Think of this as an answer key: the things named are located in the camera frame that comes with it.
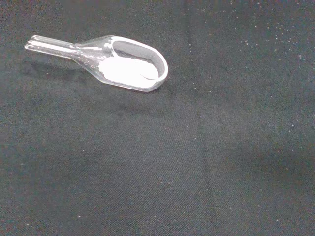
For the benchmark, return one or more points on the black bench cloth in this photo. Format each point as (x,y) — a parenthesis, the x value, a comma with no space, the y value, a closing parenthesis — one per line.
(157,159)

